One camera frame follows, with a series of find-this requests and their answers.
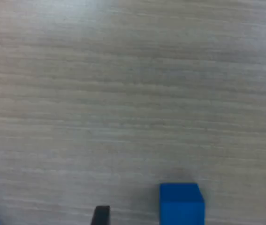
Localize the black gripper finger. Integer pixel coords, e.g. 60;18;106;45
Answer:
90;205;111;225

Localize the blue cube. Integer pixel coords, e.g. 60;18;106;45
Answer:
159;182;206;225

